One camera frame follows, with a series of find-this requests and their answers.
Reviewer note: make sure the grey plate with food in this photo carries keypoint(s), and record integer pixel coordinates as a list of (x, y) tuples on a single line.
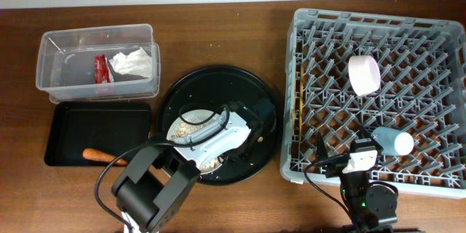
[(203, 133)]

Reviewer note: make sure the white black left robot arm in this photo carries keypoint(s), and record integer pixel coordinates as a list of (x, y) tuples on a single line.
[(157, 180)]

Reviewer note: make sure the black rectangular bin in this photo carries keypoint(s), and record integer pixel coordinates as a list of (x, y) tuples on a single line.
[(110, 127)]

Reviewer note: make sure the orange carrot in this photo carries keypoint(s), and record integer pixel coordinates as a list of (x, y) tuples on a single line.
[(97, 156)]

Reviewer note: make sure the grey dishwasher rack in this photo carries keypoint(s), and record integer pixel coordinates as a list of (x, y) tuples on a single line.
[(422, 92)]

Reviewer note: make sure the light blue cup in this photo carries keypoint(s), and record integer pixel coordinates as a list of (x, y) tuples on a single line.
[(393, 142)]

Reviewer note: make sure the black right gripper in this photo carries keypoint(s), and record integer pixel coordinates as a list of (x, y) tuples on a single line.
[(336, 164)]

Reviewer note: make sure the wooden chopstick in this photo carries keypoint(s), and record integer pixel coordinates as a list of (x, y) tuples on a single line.
[(293, 107), (301, 100)]

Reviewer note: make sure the red snack wrapper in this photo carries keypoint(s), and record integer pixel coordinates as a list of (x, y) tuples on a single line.
[(102, 72)]

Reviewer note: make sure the round black tray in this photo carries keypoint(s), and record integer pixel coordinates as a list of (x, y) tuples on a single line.
[(211, 87)]

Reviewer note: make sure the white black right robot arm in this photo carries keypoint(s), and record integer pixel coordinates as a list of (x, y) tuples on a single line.
[(371, 206)]

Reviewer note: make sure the pink bowl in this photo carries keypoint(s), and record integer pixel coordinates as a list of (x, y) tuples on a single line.
[(364, 75)]

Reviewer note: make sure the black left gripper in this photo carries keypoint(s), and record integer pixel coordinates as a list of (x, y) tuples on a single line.
[(251, 150)]

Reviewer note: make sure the clear plastic bin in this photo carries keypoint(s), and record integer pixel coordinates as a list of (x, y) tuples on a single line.
[(66, 63)]

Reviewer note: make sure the white tissue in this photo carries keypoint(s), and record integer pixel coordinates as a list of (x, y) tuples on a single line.
[(137, 63)]

